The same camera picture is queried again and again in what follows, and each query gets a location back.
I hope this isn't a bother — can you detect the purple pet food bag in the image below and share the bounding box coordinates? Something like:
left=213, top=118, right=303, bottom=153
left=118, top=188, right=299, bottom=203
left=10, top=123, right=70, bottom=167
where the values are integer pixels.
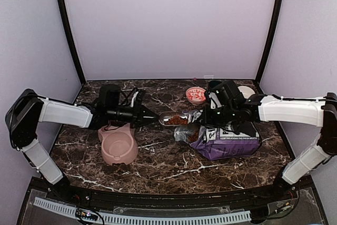
left=174, top=110, right=262, bottom=161

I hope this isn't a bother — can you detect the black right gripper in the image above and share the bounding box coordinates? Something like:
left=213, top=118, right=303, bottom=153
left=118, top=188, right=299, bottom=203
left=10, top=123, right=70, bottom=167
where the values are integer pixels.
left=196, top=103, right=237, bottom=128

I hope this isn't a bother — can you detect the dark green mug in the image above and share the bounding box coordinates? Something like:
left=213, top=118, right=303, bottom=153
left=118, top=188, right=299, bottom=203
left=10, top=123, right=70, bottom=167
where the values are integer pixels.
left=208, top=80, right=221, bottom=90

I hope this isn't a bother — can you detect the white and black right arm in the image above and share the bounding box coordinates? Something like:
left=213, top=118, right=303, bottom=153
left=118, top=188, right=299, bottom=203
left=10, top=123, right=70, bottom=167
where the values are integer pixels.
left=198, top=80, right=336, bottom=201

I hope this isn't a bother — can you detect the brown pet food kibble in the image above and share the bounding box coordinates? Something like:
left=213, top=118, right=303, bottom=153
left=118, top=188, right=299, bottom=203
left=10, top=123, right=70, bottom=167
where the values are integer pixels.
left=167, top=115, right=188, bottom=125

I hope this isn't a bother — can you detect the black left frame post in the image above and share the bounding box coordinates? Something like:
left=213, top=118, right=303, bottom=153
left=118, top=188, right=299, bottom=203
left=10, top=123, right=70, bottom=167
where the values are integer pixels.
left=52, top=0, right=86, bottom=83

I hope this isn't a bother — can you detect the red patterned white bowl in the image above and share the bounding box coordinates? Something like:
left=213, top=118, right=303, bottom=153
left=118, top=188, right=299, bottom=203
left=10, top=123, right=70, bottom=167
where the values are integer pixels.
left=186, top=87, right=206, bottom=105

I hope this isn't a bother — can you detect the black right frame post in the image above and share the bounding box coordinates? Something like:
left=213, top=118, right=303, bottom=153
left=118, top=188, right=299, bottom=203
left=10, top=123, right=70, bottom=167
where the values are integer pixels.
left=254, top=0, right=282, bottom=86

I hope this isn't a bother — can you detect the silver metal scoop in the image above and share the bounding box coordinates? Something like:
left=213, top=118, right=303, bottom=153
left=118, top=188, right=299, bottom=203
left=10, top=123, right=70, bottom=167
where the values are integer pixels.
left=159, top=112, right=189, bottom=126

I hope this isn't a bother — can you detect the white slotted cable duct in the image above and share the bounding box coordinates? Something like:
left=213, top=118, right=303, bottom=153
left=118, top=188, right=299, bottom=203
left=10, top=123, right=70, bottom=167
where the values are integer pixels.
left=33, top=197, right=252, bottom=224

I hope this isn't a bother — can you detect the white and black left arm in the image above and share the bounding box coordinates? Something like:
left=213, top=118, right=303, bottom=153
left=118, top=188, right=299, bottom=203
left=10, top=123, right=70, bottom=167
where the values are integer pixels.
left=5, top=84, right=159, bottom=202

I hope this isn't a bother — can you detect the pink double pet bowl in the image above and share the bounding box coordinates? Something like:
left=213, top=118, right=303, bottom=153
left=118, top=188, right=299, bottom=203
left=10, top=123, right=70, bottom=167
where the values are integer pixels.
left=98, top=123, right=138, bottom=165

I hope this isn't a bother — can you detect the blue and white bowl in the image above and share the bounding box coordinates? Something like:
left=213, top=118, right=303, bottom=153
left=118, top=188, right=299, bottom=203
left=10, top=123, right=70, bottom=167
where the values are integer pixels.
left=237, top=85, right=255, bottom=99

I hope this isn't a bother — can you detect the black frame post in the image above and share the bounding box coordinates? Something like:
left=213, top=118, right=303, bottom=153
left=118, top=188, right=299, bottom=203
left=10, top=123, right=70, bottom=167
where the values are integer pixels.
left=254, top=0, right=282, bottom=86
left=52, top=0, right=86, bottom=83

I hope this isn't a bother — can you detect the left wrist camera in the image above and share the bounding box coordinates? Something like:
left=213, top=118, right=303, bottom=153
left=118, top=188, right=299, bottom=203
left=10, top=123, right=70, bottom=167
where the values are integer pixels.
left=127, top=87, right=146, bottom=107

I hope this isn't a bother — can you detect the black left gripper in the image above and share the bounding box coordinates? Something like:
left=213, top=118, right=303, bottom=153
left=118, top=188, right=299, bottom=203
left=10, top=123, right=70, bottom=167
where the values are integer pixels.
left=107, top=101, right=160, bottom=129

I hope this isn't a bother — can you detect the black front table rail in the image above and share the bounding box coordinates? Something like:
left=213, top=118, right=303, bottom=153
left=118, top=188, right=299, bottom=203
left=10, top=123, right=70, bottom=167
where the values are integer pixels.
left=47, top=182, right=298, bottom=211

